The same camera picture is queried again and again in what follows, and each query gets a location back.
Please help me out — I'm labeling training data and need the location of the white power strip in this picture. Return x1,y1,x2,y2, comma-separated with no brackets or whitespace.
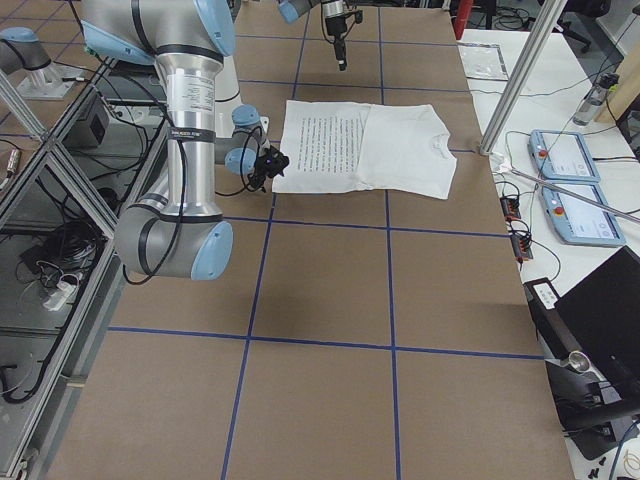
43,274,80,311

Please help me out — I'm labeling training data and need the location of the blue teach pendant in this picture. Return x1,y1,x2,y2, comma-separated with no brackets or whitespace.
542,187,626,247
529,129,600,183

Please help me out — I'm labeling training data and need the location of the aluminium frame post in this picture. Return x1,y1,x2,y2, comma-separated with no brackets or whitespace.
479,0,567,155

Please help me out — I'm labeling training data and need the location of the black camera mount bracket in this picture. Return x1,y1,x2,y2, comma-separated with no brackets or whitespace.
545,359,639,460

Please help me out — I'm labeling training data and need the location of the black laptop computer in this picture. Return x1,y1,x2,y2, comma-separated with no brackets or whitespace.
524,246,639,395

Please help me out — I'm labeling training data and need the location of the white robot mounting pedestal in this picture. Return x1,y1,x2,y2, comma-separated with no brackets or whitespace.
215,56,269,138

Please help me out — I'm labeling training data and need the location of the upper blue teach pendant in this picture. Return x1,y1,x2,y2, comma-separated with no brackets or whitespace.
529,129,600,183

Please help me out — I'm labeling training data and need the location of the clear water bottle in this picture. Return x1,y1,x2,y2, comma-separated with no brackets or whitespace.
572,73,619,126

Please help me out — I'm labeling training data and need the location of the white long-sleeve printed shirt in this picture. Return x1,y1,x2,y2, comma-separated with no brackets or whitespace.
272,100,457,200

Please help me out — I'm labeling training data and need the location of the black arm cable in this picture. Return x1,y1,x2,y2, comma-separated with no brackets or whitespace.
124,74,266,286

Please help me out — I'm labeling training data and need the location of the lower blue teach pendant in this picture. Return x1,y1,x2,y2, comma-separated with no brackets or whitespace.
542,187,626,247

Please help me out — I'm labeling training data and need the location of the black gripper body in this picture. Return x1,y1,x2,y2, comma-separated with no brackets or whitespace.
324,14,363,44
252,147,289,183

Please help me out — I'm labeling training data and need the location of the plastic sheet document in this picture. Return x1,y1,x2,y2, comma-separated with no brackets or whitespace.
458,42,509,81

